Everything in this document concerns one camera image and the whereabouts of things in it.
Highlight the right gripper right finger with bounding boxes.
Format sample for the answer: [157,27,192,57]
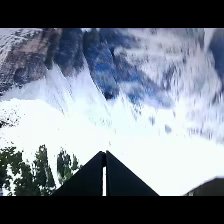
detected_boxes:
[105,150,160,197]

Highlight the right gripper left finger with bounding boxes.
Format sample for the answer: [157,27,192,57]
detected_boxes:
[51,150,105,197]

